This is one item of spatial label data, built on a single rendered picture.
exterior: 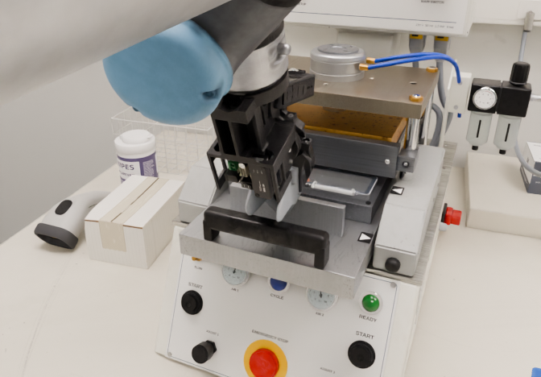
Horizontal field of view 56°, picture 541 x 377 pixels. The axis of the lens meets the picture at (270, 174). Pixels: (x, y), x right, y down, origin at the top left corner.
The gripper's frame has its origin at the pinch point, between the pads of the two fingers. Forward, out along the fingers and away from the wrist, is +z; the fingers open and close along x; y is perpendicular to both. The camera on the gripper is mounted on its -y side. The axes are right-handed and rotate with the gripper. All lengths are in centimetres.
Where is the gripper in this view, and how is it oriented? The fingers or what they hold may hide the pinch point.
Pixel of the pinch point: (282, 201)
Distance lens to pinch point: 61.7
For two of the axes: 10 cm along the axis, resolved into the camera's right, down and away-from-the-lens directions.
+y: -3.7, 6.9, -6.2
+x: 9.2, 1.8, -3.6
